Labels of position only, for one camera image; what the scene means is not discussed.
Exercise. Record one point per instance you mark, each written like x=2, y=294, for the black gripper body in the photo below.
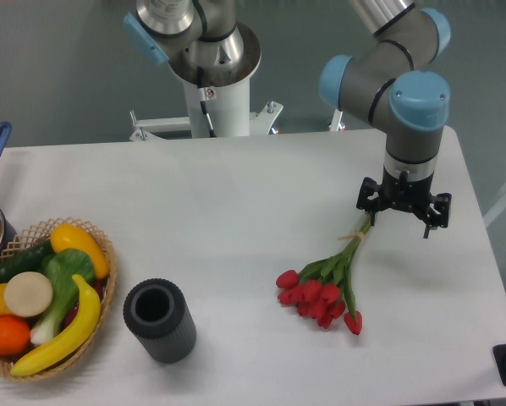
x=406, y=187

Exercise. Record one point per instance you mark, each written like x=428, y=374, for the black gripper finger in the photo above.
x=369, y=199
x=437, y=213

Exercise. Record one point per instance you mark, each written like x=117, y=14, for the red tulip bouquet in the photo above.
x=323, y=289

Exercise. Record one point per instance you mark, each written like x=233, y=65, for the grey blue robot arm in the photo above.
x=214, y=56

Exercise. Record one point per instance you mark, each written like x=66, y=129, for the dark grey ribbed vase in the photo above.
x=157, y=314

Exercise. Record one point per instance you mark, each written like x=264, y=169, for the yellow banana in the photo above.
x=69, y=339

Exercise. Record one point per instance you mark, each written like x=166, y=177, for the green white bok choy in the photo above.
x=59, y=269

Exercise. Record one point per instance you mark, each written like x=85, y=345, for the green cucumber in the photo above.
x=28, y=260

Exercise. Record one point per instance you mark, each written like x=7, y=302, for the beige round disc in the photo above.
x=28, y=294

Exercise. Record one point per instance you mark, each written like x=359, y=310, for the orange fruit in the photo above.
x=14, y=335

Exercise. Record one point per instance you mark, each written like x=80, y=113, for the woven wicker basket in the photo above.
x=36, y=234

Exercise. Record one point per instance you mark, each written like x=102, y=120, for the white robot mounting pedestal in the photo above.
x=212, y=112

